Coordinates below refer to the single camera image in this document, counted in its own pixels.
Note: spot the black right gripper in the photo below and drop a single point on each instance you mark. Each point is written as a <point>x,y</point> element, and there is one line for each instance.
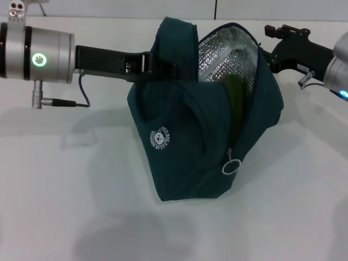
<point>299,54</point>

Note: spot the green cucumber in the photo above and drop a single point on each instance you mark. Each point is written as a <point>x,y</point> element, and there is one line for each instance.
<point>236,89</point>

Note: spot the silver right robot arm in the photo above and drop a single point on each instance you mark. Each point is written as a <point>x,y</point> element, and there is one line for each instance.
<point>338,62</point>

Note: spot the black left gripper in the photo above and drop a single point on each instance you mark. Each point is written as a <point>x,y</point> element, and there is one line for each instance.
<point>103,61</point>

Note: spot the dark teal insulated lunch bag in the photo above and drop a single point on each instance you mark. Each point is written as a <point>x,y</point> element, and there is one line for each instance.
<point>185,163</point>

